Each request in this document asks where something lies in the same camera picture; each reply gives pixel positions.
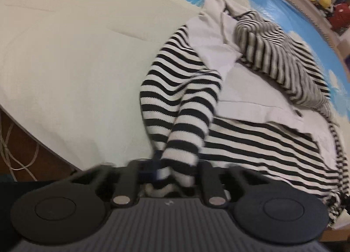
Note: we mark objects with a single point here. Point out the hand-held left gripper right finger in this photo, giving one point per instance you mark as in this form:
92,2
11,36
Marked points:
212,183

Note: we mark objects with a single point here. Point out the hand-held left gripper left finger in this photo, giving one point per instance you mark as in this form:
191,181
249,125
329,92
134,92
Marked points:
128,186

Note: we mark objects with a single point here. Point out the black white striped hooded top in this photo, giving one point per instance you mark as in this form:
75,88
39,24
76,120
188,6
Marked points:
246,145

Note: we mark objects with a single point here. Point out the blue cream printed bed sheet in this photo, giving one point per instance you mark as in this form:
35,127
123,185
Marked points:
68,63

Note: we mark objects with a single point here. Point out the dark red cushion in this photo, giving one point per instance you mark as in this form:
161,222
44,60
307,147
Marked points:
340,16

